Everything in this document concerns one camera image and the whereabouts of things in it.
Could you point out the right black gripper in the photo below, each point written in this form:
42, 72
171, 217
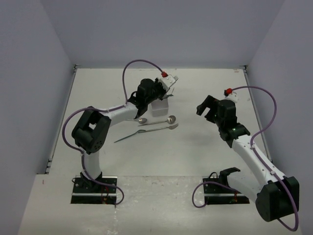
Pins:
210, 102

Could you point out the ornate handle steel spoon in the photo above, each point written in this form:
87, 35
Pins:
139, 120

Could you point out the white divided utensil container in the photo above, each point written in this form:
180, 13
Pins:
159, 108

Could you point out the teal slim fork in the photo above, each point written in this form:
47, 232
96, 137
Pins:
133, 134

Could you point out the shiny steel fork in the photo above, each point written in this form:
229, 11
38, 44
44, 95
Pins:
172, 81

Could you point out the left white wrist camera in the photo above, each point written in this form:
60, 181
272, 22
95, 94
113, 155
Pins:
163, 80

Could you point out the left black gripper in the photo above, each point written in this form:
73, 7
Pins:
158, 83

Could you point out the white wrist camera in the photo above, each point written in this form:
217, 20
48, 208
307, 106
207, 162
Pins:
163, 80
229, 94

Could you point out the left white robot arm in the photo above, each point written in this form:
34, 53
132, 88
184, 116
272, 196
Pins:
91, 130

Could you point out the matte round steel spoon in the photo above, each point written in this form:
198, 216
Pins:
170, 120

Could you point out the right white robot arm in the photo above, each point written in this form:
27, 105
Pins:
275, 195

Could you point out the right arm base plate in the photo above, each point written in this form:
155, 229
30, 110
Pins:
216, 192

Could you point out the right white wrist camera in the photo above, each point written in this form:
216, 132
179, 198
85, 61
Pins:
229, 94

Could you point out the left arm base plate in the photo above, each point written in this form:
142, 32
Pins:
88, 192

